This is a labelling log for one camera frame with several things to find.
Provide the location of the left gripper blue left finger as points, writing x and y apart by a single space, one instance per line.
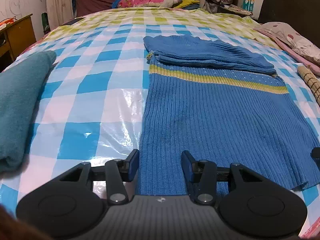
123 169

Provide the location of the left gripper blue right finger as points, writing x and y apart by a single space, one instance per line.
196 170

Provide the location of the blue knit striped sweater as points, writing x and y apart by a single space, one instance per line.
221 103

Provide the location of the checkered blue green bedsheet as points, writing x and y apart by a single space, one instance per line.
92 104

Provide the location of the beige brown striped sweater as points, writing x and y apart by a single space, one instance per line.
311 81

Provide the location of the pink pillow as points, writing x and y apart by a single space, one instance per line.
313 67

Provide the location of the white patterned pillow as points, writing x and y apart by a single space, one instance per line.
298 43

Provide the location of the teal folded garment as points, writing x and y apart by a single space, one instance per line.
20 88

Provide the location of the dark wooden headboard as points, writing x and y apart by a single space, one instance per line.
302 15

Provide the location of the dark phone on bed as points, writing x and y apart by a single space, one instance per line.
73 21

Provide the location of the green bottle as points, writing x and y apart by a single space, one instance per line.
45 23

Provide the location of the wooden side cabinet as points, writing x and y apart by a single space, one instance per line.
15 39

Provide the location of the left beige curtain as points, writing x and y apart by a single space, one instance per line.
59 12

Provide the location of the orange object on cabinet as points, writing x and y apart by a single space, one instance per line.
6 22

